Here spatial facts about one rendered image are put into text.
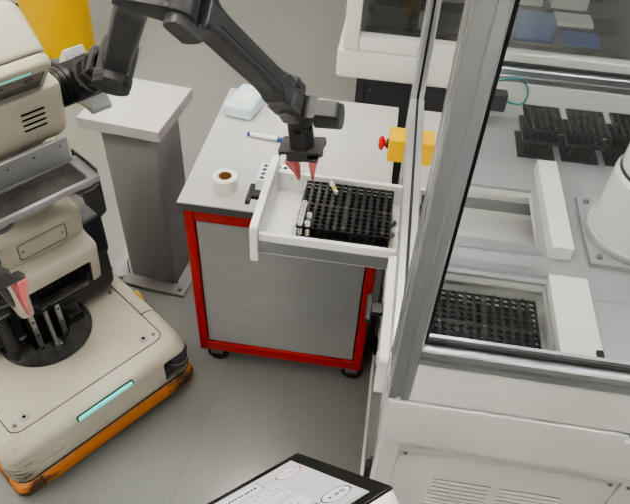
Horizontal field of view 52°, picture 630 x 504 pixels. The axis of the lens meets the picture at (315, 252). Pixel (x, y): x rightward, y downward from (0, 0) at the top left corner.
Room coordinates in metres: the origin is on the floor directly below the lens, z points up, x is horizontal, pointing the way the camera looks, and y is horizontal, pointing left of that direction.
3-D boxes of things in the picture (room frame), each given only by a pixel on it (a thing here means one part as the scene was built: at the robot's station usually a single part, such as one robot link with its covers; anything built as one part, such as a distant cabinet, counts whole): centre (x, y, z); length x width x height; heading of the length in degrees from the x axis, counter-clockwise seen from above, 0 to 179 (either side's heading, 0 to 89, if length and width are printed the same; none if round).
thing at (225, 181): (1.42, 0.26, 0.78); 0.07 x 0.07 x 0.04
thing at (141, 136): (1.83, 0.62, 0.38); 0.30 x 0.30 x 0.76; 78
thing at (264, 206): (1.22, 0.13, 0.87); 0.29 x 0.02 x 0.11; 174
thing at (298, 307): (1.63, 0.07, 0.38); 0.62 x 0.58 x 0.76; 174
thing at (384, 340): (0.87, -0.16, 0.87); 0.29 x 0.02 x 0.11; 174
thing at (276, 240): (1.20, -0.08, 0.86); 0.40 x 0.26 x 0.06; 84
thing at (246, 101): (1.84, 0.25, 0.78); 0.15 x 0.10 x 0.04; 162
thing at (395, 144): (1.52, -0.21, 0.88); 0.07 x 0.05 x 0.07; 174
